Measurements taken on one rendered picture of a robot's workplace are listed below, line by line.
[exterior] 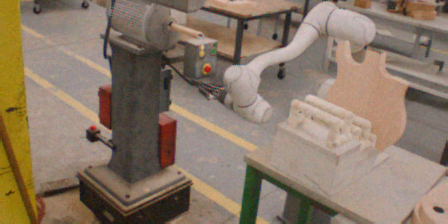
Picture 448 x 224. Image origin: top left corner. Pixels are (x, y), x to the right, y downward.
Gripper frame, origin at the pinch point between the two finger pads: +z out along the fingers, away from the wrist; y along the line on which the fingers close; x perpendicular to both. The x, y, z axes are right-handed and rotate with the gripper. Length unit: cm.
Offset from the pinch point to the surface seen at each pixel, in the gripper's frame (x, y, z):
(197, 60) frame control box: -3.1, 22.5, 24.0
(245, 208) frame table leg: -32, -21, -49
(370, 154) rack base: -2, 7, -85
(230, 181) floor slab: -113, 58, 33
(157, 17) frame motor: 26.6, -1.0, 25.6
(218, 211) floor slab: -108, 27, 15
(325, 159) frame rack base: 6, -17, -79
